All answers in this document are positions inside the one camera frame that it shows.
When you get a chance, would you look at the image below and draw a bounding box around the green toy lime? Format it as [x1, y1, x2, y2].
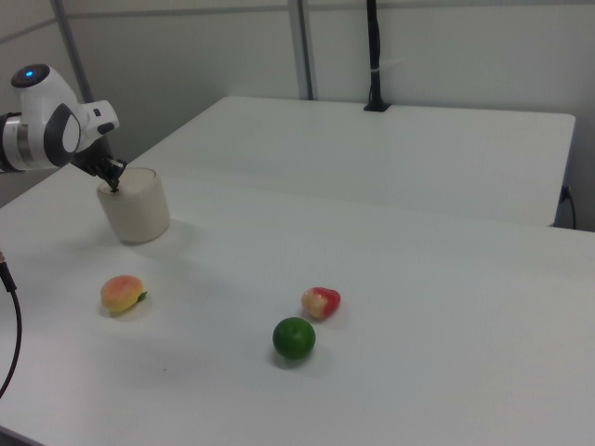
[271, 316, 317, 361]

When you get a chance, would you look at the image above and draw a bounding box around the red toy strawberry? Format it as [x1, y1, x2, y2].
[300, 286, 342, 321]

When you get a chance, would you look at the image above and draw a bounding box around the black cable with metal connector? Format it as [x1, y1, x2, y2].
[0, 248, 23, 401]

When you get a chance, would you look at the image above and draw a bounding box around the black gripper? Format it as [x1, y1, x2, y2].
[70, 138, 127, 192]

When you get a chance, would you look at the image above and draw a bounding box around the orange yellow toy peach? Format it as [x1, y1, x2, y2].
[99, 274, 149, 315]

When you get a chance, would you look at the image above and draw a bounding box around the black camera pole with base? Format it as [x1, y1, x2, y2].
[362, 0, 391, 113]

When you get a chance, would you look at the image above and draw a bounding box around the black cable with plug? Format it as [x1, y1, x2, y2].
[559, 184, 578, 230]

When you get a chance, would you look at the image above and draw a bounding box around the beige garbage bin with lid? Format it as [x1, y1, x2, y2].
[96, 166, 171, 244]

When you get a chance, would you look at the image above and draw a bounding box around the grey partition frame post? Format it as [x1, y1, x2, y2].
[286, 0, 318, 101]
[49, 0, 96, 106]

